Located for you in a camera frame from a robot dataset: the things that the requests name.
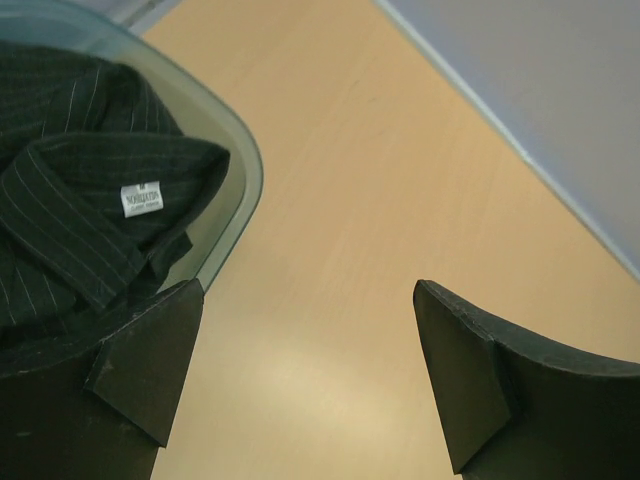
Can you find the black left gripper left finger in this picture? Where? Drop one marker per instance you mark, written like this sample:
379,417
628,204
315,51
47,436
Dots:
99,404

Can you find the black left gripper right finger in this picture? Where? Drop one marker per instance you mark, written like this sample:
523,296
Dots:
514,404

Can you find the black pinstriped long sleeve shirt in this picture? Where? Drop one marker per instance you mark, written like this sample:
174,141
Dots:
96,191

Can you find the clear teal plastic bin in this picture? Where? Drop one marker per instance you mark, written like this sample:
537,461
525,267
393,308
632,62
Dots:
113,30

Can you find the aluminium table edge rail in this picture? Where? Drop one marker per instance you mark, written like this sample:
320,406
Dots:
559,80

